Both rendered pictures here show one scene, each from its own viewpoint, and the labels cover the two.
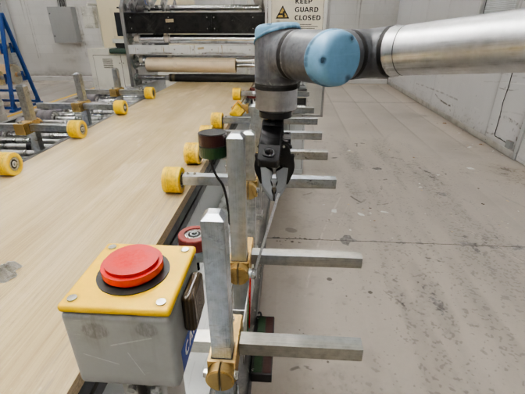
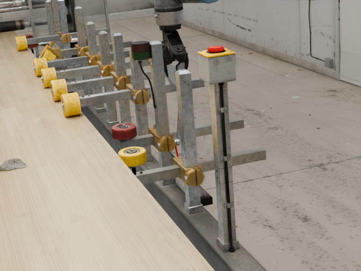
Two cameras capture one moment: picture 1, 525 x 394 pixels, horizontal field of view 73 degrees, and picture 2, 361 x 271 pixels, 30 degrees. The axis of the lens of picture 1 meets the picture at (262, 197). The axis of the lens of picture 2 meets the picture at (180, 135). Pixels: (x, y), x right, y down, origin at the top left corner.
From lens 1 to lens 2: 146 cm
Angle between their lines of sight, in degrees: 22
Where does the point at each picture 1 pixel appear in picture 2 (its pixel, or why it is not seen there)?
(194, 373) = not seen: hidden behind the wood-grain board
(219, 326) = (190, 142)
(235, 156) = (157, 56)
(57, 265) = (47, 156)
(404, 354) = (286, 259)
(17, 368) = (95, 178)
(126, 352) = (223, 69)
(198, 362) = not seen: hidden behind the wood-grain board
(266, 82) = (167, 6)
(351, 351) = (259, 152)
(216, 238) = (187, 83)
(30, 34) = not seen: outside the picture
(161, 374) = (231, 75)
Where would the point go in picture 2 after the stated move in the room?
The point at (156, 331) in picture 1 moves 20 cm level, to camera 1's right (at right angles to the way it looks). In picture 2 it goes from (231, 59) to (304, 47)
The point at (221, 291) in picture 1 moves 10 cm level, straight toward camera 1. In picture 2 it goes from (190, 116) to (210, 123)
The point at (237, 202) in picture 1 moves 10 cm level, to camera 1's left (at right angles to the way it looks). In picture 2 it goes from (160, 88) to (130, 94)
